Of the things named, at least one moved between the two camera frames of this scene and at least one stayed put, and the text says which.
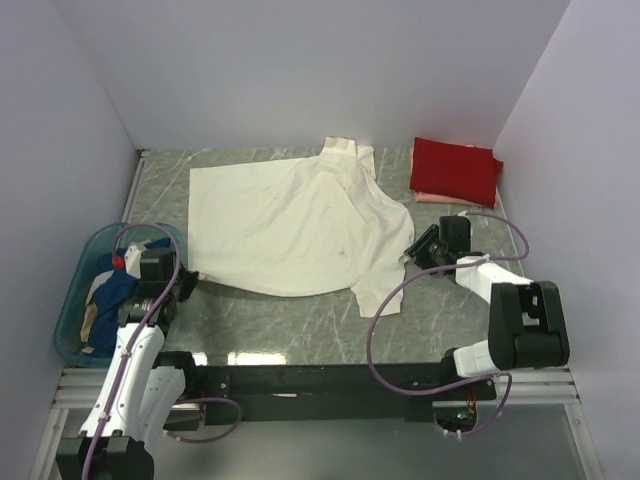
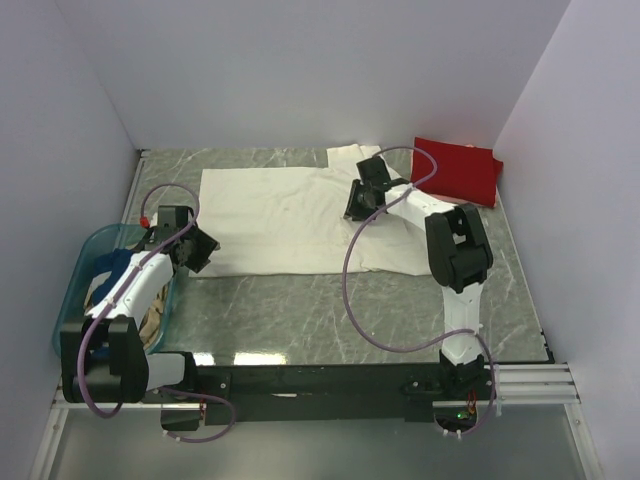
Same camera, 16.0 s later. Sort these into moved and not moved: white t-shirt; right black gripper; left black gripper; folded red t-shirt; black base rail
Moved: left black gripper; right black gripper; white t-shirt
Not moved: black base rail; folded red t-shirt
